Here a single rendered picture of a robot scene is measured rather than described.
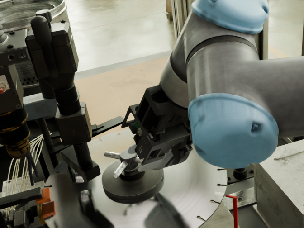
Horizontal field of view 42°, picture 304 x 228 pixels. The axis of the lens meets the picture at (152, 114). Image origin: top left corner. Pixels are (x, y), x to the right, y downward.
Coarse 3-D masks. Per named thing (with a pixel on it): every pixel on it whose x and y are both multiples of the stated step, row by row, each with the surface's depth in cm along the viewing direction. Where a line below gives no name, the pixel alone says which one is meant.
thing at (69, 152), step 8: (72, 40) 53; (64, 152) 67; (72, 152) 66; (80, 152) 61; (88, 152) 62; (64, 160) 68; (72, 160) 65; (80, 160) 62; (88, 160) 62; (72, 168) 66; (80, 168) 63; (88, 168) 62; (96, 168) 63; (72, 176) 68; (88, 176) 62; (96, 176) 63
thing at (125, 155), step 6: (126, 150) 69; (108, 156) 70; (114, 156) 69; (120, 156) 68; (126, 156) 67; (132, 156) 67; (126, 162) 67; (132, 162) 67; (138, 162) 67; (120, 168) 66; (126, 168) 68; (132, 168) 68; (114, 174) 65
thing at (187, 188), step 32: (96, 160) 77; (192, 160) 73; (64, 192) 70; (96, 192) 69; (160, 192) 66; (192, 192) 65; (224, 192) 64; (64, 224) 63; (96, 224) 62; (128, 224) 61; (160, 224) 60; (192, 224) 59
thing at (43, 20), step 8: (40, 16) 47; (32, 24) 47; (40, 24) 47; (40, 32) 47; (48, 32) 48; (40, 40) 48; (48, 40) 48; (48, 48) 49; (48, 56) 49; (48, 64) 50; (48, 72) 51; (56, 72) 51
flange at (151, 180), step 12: (108, 168) 72; (108, 180) 69; (120, 180) 69; (132, 180) 68; (144, 180) 68; (156, 180) 68; (108, 192) 67; (120, 192) 66; (132, 192) 66; (144, 192) 66
